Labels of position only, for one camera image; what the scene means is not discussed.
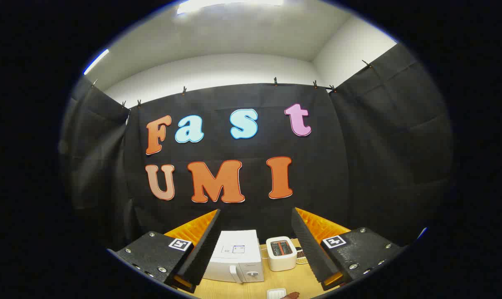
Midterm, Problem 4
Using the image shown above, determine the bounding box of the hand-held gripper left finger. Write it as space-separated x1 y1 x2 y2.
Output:
108 208 221 294

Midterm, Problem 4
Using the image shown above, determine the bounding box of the row of small cloth clips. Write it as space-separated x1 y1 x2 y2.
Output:
91 60 374 109

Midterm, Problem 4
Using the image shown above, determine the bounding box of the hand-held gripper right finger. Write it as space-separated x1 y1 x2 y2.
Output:
291 207 405 291

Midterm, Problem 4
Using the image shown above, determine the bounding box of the ceiling light panel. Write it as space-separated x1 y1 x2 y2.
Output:
176 0 284 15
83 49 110 76

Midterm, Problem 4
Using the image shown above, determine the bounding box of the white microwave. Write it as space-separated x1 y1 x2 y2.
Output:
202 230 264 284

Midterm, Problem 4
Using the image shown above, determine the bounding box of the white toaster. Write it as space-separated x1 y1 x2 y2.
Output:
266 236 298 272

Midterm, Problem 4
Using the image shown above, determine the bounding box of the black backdrop cloth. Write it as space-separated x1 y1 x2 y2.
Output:
59 42 455 250

